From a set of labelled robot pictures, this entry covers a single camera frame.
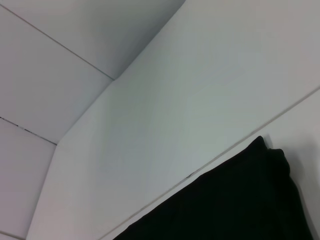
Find black t-shirt with FREE print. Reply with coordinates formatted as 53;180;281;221
112;135;314;240

